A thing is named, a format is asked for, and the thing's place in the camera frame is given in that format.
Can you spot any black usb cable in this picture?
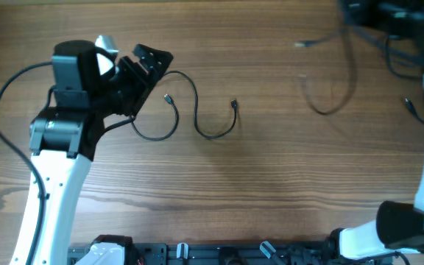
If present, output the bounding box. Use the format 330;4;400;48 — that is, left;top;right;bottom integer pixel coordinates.
130;70;239;142
293;21;358;116
383;35;424;127

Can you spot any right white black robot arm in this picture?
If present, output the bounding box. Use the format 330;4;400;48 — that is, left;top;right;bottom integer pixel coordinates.
335;1;424;261

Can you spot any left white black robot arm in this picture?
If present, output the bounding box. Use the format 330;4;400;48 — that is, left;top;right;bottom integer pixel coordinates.
11;40;174;264

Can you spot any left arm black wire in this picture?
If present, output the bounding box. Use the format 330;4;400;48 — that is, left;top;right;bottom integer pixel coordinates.
0;61;54;265

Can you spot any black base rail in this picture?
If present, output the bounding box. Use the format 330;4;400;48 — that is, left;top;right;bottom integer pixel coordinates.
67;234;393;265

